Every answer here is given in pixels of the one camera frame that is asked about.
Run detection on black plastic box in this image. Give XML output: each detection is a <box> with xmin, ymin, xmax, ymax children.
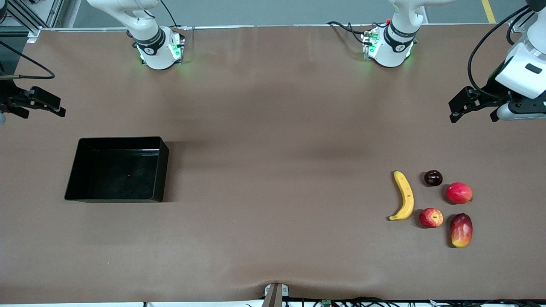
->
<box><xmin>64</xmin><ymin>136</ymin><xmax>170</xmax><ymax>203</ymax></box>

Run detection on yellow banana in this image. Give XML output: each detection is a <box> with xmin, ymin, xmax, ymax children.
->
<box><xmin>389</xmin><ymin>171</ymin><xmax>415</xmax><ymax>221</ymax></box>

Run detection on red yellow-speckled apple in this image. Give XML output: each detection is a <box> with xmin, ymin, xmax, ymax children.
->
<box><xmin>418</xmin><ymin>208</ymin><xmax>444</xmax><ymax>229</ymax></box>

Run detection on red round peach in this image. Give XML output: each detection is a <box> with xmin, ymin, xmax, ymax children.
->
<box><xmin>446</xmin><ymin>182</ymin><xmax>473</xmax><ymax>205</ymax></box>

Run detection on red yellow mango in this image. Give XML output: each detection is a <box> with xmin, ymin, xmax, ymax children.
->
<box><xmin>450</xmin><ymin>213</ymin><xmax>473</xmax><ymax>248</ymax></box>

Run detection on brown table mat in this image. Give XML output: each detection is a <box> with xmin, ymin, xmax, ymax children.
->
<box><xmin>0</xmin><ymin>25</ymin><xmax>546</xmax><ymax>304</ymax></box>

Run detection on aluminium frame profile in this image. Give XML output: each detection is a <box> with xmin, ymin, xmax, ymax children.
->
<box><xmin>9</xmin><ymin>0</ymin><xmax>64</xmax><ymax>43</ymax></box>
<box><xmin>510</xmin><ymin>13</ymin><xmax>534</xmax><ymax>34</ymax></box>

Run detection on black base cable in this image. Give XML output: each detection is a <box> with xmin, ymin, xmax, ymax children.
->
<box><xmin>160</xmin><ymin>0</ymin><xmax>179</xmax><ymax>29</ymax></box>
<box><xmin>327</xmin><ymin>20</ymin><xmax>376</xmax><ymax>43</ymax></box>

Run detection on silver table edge rail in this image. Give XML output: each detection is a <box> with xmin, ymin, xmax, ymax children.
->
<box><xmin>28</xmin><ymin>23</ymin><xmax>512</xmax><ymax>32</ymax></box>

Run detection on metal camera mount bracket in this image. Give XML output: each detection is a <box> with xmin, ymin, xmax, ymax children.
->
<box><xmin>263</xmin><ymin>283</ymin><xmax>290</xmax><ymax>307</ymax></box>

